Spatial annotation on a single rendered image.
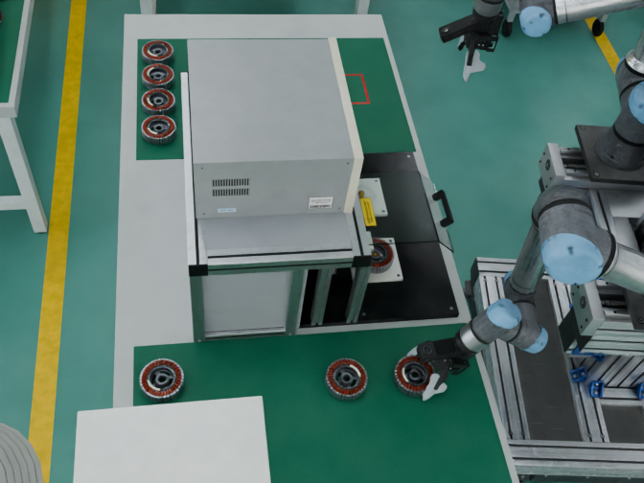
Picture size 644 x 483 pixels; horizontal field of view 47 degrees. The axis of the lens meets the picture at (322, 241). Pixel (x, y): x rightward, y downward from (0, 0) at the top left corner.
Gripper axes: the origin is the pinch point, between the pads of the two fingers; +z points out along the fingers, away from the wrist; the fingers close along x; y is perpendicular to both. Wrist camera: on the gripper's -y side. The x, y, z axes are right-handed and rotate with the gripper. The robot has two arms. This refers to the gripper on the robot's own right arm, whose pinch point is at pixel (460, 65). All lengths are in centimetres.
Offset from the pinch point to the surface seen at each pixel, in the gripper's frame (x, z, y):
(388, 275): -52, 37, -18
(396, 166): -6.8, 38.2, -12.8
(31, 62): 119, 115, -175
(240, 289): -72, 17, -61
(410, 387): -88, 37, -14
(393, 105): 24.6, 40.2, -11.4
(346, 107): -40, -17, -38
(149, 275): -54, 40, -88
